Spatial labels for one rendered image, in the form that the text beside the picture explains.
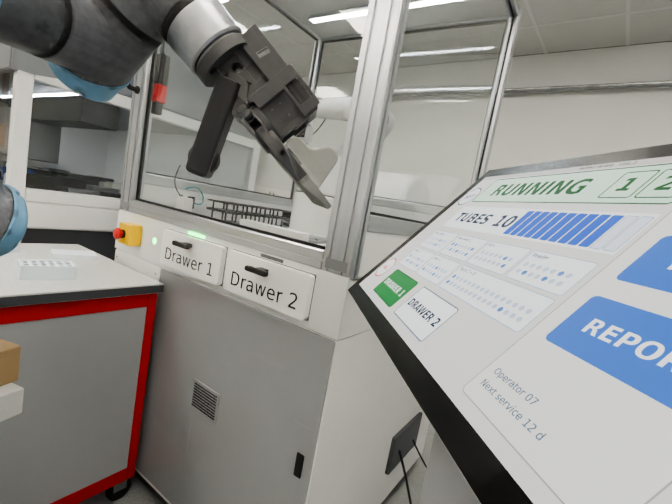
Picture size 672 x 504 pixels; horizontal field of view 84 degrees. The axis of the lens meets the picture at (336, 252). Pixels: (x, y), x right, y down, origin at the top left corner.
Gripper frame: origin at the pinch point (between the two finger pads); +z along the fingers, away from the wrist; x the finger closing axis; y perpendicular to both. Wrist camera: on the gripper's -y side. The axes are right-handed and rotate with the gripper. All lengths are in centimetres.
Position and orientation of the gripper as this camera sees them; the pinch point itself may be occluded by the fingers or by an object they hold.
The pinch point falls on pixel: (318, 203)
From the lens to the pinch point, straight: 47.0
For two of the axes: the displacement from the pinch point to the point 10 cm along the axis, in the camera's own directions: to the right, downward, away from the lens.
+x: -1.2, -1.4, 9.8
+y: 7.7, -6.4, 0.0
